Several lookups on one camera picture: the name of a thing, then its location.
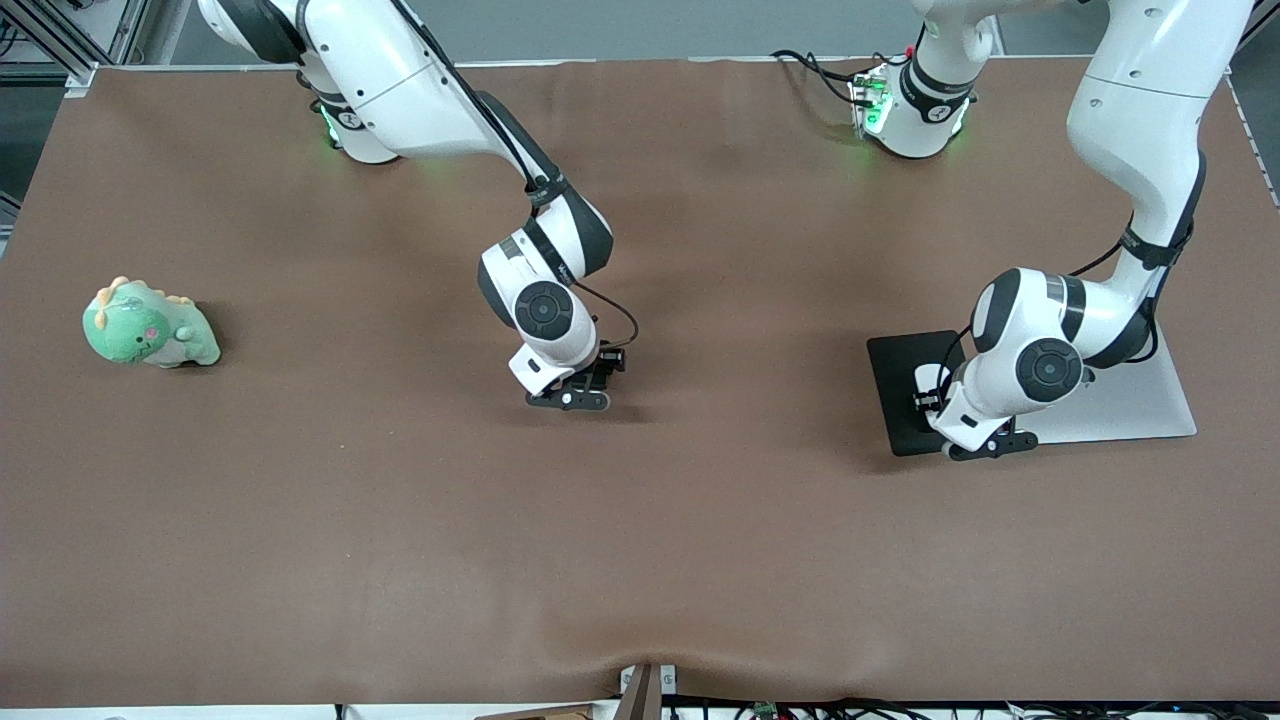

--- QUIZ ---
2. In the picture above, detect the black mouse pad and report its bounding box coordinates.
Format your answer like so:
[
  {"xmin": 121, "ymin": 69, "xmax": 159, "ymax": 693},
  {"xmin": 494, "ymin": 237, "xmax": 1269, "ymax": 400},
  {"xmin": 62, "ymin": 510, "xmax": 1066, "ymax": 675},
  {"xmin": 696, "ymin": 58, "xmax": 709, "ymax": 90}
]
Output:
[{"xmin": 866, "ymin": 329, "xmax": 969, "ymax": 458}]

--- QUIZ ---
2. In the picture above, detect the silver laptop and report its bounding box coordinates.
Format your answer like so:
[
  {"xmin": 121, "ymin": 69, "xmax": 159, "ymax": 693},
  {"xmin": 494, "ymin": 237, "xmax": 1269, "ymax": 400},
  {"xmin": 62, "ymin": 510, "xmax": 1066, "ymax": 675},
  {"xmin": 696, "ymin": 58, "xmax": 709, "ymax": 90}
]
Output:
[{"xmin": 1028, "ymin": 320, "xmax": 1199, "ymax": 447}]

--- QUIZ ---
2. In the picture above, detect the brown table cover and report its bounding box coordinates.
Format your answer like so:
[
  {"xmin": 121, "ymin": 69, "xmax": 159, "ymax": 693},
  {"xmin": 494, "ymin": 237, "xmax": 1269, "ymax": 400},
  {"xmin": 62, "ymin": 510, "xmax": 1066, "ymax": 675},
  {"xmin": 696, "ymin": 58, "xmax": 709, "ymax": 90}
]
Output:
[{"xmin": 0, "ymin": 55, "xmax": 1280, "ymax": 707}]

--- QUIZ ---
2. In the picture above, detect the green dinosaur plush toy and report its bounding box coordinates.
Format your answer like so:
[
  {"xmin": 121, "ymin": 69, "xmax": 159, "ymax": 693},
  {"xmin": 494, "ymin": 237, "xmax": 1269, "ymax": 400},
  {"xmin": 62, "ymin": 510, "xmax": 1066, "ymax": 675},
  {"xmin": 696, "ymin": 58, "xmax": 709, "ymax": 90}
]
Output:
[{"xmin": 81, "ymin": 276, "xmax": 223, "ymax": 369}]

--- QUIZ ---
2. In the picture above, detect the brown bar with white bracket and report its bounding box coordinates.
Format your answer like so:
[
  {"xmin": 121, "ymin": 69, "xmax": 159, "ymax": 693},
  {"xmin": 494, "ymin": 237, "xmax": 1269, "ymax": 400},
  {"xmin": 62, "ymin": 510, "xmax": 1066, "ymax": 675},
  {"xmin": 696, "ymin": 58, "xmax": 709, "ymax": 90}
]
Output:
[{"xmin": 617, "ymin": 661, "xmax": 679, "ymax": 720}]

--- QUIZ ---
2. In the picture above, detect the black base cable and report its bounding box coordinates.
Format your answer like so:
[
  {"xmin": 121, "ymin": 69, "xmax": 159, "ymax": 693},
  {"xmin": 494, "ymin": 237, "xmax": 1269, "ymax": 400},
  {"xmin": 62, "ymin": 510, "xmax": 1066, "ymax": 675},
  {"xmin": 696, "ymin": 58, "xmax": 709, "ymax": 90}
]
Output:
[{"xmin": 770, "ymin": 45, "xmax": 906, "ymax": 106}]

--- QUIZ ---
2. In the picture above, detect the aluminium frame profile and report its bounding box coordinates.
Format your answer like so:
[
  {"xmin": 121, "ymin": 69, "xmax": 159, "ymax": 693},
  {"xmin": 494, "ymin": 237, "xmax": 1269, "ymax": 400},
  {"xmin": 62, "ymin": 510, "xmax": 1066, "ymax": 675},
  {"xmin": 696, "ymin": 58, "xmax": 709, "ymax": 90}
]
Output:
[
  {"xmin": 1238, "ymin": 0, "xmax": 1280, "ymax": 56},
  {"xmin": 0, "ymin": 0, "xmax": 153, "ymax": 91}
]

